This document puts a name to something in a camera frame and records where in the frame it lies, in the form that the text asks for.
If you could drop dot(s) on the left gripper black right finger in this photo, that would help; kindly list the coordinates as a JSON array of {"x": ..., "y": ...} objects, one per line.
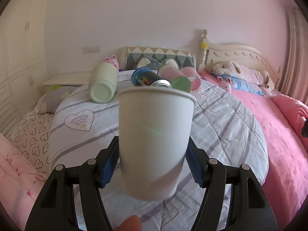
[{"x": 249, "y": 208}]

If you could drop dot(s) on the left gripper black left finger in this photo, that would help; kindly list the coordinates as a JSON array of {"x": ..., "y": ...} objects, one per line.
[{"x": 54, "y": 208}]

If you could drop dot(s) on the white paper cup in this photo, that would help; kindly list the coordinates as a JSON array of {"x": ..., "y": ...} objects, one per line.
[{"x": 154, "y": 128}]

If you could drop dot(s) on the pale green frosted cup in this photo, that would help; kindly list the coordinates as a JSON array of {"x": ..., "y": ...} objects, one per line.
[{"x": 103, "y": 82}]

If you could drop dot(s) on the pink plastic cup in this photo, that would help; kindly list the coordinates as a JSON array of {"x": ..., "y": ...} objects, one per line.
[{"x": 193, "y": 76}]

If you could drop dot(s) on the person's left hand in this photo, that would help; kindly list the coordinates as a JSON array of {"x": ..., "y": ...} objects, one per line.
[{"x": 133, "y": 223}]

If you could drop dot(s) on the person's right hand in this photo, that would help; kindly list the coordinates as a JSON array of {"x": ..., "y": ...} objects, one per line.
[{"x": 304, "y": 130}]

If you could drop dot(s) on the hot pink bed blanket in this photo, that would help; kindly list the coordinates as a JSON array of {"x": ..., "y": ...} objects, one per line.
[{"x": 276, "y": 149}]

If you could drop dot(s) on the light pink folded blanket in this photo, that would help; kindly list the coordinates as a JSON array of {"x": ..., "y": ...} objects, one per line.
[{"x": 20, "y": 182}]

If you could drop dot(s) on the heart pattern white pillow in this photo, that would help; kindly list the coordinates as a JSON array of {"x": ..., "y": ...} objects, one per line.
[{"x": 31, "y": 137}]

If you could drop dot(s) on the striped white folded quilt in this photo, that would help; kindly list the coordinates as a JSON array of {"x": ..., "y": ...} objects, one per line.
[{"x": 81, "y": 128}]

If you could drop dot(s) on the rolled pink blanket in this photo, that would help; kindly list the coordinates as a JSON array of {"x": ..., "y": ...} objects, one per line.
[{"x": 294, "y": 111}]

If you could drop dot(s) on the grey sun pattern pillow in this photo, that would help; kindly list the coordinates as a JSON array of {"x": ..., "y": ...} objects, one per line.
[{"x": 54, "y": 97}]

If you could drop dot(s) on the pink bunny toy right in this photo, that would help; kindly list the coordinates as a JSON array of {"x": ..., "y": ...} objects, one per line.
[{"x": 227, "y": 84}]

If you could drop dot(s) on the pink bunny toy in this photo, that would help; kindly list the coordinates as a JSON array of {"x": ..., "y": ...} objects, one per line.
[
  {"x": 227, "y": 84},
  {"x": 113, "y": 60}
]

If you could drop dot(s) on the blue cartoon pillow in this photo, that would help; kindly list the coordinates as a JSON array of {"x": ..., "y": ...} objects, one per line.
[{"x": 244, "y": 85}]

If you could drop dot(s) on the cream bedside ledge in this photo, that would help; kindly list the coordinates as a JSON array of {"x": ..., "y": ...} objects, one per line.
[{"x": 83, "y": 77}]

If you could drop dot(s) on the cream plush dog toy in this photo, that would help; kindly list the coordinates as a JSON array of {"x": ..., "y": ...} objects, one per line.
[{"x": 241, "y": 72}]

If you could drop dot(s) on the pink curtain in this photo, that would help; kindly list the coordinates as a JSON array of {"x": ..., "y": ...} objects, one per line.
[{"x": 294, "y": 79}]

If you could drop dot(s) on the pink green glass jar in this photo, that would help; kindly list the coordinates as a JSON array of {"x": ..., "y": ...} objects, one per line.
[{"x": 175, "y": 77}]

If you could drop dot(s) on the pink bunny toy left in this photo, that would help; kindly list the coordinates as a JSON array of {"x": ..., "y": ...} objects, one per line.
[{"x": 113, "y": 60}]

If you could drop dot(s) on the blue black CoolTowel can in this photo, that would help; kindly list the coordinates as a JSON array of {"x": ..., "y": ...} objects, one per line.
[{"x": 146, "y": 77}]

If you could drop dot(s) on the cream wooden headboard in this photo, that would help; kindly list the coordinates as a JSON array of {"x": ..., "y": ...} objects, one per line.
[{"x": 211, "y": 54}]

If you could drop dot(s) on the diamond pattern quilted cushion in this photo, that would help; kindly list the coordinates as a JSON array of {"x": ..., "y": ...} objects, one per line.
[{"x": 132, "y": 54}]

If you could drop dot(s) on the grey cat plush cushion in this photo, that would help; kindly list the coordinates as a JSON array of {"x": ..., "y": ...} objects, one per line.
[{"x": 153, "y": 64}]

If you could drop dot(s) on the white wardrobe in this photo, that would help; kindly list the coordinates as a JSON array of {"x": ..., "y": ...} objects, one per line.
[{"x": 23, "y": 63}]

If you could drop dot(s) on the white wall socket plate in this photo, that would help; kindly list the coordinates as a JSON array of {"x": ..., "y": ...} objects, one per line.
[{"x": 91, "y": 49}]

